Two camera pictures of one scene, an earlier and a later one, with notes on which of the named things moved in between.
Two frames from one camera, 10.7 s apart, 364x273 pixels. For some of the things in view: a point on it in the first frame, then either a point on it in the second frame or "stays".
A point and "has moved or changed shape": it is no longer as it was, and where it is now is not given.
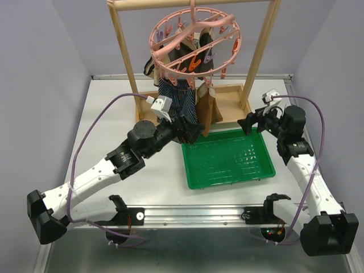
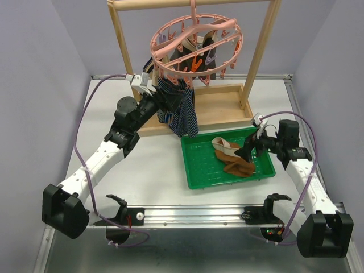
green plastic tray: x=226 y=157 stays
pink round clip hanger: x=194 y=42 has moved or changed shape
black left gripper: x=190 y=132 to x=169 y=103
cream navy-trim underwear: x=151 y=70 stays
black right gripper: x=259 y=116 to x=245 y=151
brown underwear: x=208 y=109 to x=235 y=164
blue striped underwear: x=183 y=97 stays
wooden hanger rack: x=232 y=100 stays
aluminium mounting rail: x=199 y=216 stays
